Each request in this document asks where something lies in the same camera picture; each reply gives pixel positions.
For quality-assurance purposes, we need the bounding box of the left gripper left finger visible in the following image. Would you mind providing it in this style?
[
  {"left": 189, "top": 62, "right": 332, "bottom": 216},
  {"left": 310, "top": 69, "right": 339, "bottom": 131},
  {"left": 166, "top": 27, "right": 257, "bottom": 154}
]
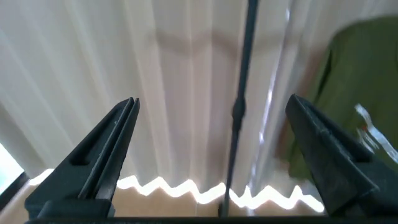
[{"left": 24, "top": 96, "right": 141, "bottom": 218}]

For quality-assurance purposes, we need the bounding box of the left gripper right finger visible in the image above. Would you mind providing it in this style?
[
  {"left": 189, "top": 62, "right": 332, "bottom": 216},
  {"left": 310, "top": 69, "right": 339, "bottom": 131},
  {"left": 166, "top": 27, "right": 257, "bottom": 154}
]
[{"left": 285, "top": 93, "right": 398, "bottom": 217}]

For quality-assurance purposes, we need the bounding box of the green long-sleeved shirt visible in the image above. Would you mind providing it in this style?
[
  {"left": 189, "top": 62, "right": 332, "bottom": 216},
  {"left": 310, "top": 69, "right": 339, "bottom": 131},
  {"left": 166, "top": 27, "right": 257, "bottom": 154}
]
[{"left": 281, "top": 15, "right": 398, "bottom": 183}]

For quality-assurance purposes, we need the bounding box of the black clothes rack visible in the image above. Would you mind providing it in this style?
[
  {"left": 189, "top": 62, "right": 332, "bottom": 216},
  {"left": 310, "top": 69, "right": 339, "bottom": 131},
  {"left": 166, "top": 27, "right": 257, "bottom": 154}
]
[{"left": 219, "top": 0, "right": 259, "bottom": 218}]

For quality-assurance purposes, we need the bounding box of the beige curtain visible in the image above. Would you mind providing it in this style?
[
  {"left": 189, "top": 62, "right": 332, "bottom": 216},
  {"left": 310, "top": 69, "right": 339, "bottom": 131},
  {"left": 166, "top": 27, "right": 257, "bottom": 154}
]
[{"left": 0, "top": 0, "right": 398, "bottom": 200}]

